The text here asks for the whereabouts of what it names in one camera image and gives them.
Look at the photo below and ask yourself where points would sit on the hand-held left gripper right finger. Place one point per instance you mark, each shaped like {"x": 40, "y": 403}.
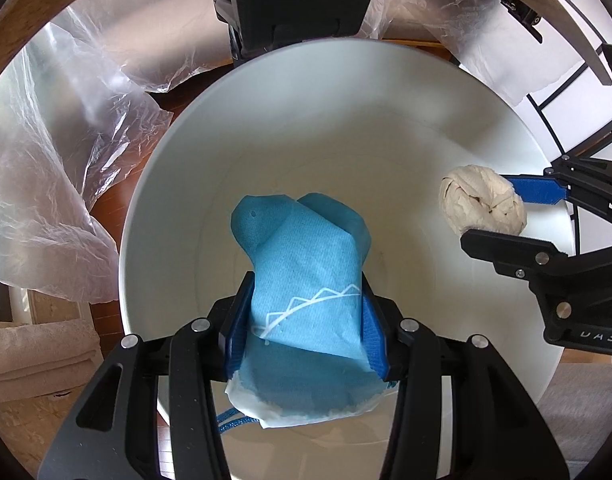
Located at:
{"x": 373, "y": 332}

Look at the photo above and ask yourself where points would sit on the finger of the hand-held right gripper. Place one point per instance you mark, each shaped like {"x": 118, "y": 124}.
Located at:
{"x": 511, "y": 250}
{"x": 536, "y": 190}

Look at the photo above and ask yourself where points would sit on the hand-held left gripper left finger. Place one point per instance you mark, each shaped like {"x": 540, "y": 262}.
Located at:
{"x": 238, "y": 322}

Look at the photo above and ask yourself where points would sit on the beige paper ball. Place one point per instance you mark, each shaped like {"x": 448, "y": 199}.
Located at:
{"x": 478, "y": 200}

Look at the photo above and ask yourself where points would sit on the blue paper bag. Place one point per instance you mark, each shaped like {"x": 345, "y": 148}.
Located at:
{"x": 306, "y": 270}

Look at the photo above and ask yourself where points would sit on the white plastic bin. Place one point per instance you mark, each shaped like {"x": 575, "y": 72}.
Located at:
{"x": 336, "y": 135}

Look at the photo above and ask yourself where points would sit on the grey knit clothing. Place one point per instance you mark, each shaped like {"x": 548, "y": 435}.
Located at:
{"x": 586, "y": 410}

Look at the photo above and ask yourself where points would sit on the black framed window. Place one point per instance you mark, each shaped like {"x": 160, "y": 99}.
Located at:
{"x": 561, "y": 110}

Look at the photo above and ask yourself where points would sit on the beige sofa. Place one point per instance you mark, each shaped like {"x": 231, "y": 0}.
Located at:
{"x": 35, "y": 355}

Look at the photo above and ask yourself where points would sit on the clear plastic sheet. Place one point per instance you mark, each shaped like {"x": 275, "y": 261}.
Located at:
{"x": 426, "y": 5}
{"x": 50, "y": 160}

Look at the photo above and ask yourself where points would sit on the black chair base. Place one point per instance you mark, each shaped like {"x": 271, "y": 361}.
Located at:
{"x": 296, "y": 0}

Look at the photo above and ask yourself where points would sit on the wooden table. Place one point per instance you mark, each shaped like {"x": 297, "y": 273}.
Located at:
{"x": 35, "y": 10}

